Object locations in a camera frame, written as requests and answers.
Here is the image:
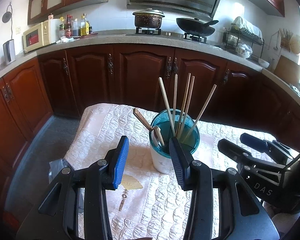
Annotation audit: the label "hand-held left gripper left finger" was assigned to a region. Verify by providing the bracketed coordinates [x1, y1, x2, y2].
[15, 135, 130, 240]

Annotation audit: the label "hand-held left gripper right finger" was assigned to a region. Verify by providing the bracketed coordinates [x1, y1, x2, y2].
[169, 135, 280, 240]

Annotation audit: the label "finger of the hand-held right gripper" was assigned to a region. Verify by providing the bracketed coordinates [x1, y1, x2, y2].
[240, 133, 299, 164]
[217, 138, 288, 174]

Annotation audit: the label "white floral utensil holder cup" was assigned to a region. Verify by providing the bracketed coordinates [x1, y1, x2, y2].
[149, 109, 200, 174]

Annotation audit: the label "white ceramic spoon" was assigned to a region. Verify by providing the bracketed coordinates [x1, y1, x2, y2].
[151, 126, 165, 147]

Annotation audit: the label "bamboo chopstick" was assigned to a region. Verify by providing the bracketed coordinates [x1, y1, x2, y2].
[180, 76, 195, 139]
[158, 77, 176, 137]
[184, 84, 217, 142]

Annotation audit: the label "metal spoon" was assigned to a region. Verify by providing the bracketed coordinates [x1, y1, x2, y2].
[133, 108, 155, 132]

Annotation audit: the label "pair of wooden chopsticks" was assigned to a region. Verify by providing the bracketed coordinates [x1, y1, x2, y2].
[176, 73, 191, 137]

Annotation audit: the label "person's clothing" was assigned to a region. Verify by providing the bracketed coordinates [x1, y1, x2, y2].
[265, 204, 300, 234]

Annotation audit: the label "grey plastic bag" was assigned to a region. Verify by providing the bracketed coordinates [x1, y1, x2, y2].
[49, 159, 85, 213]

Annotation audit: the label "wooden cutting board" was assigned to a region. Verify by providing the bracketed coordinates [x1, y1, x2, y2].
[274, 56, 300, 85]

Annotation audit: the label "wooden base cabinets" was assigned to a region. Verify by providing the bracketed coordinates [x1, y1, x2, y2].
[0, 42, 300, 230]

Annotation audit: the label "floral ceramic tureen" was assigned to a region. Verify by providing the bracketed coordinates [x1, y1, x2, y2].
[235, 42, 253, 59]

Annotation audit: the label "black dish rack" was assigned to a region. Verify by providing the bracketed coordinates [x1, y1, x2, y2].
[222, 24, 265, 55]

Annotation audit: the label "round bamboo ladle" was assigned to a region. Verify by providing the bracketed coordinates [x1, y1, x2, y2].
[289, 34, 300, 55]

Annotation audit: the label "white cover on dish rack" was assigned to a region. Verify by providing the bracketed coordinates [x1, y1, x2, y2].
[234, 16, 262, 39]

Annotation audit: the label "black wok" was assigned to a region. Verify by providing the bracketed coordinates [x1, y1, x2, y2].
[176, 17, 219, 37]

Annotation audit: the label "gas stove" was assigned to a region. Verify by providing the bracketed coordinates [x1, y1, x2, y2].
[126, 27, 208, 43]

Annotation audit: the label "white rag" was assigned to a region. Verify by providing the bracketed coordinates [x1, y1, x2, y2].
[56, 37, 80, 43]

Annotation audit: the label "dark liquid clear bottle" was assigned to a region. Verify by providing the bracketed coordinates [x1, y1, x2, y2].
[72, 18, 81, 37]

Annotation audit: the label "yellow oil bottle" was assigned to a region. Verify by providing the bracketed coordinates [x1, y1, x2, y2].
[80, 13, 90, 36]

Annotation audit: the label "red label sauce bottle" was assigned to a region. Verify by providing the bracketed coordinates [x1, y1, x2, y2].
[65, 15, 73, 38]

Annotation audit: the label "cooking pot with lid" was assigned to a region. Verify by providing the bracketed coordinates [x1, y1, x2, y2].
[132, 8, 165, 29]

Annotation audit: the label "green seasoning jar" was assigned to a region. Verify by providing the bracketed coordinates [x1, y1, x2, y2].
[59, 17, 66, 39]

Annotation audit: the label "yellow microwave oven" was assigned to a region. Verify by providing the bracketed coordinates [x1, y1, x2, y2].
[23, 22, 52, 53]

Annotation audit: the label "silver kettle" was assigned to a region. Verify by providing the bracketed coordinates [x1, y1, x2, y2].
[3, 39, 16, 65]

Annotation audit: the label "wall chopstick holder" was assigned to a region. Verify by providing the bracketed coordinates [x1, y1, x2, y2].
[277, 28, 294, 52]

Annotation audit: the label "black hanging wall fixture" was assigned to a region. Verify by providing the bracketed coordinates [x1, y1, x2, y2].
[2, 2, 13, 40]

